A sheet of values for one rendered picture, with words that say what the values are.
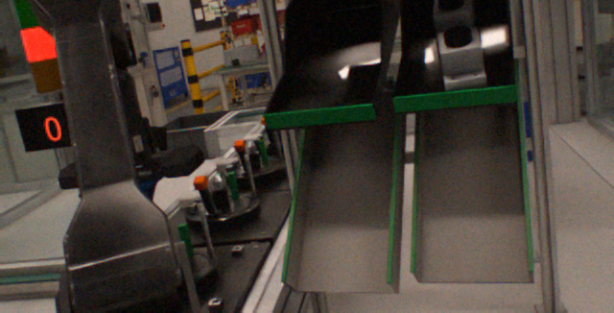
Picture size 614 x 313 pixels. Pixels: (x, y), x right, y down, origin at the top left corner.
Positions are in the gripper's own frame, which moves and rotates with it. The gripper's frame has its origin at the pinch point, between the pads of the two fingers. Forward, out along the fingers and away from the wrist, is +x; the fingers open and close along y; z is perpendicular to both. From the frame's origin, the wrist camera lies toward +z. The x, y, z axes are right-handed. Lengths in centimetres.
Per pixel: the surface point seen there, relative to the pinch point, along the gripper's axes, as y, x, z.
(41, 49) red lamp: 17.8, -22.0, 13.6
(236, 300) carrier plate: -11.8, 13.3, -3.1
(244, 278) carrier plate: -11.2, 13.4, 3.1
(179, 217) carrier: 9.5, 13.7, 31.1
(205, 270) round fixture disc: -6.0, 11.4, 2.6
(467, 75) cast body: -43.2, -12.2, -4.6
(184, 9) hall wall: 391, -45, 1061
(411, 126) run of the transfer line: -35, 23, 121
